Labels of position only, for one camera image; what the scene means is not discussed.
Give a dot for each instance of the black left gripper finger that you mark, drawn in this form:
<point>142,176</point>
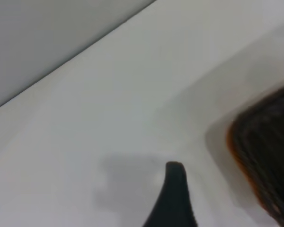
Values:
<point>175,201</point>

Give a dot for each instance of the dark brown wicker basket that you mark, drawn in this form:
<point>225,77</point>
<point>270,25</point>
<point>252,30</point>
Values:
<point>269,142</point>

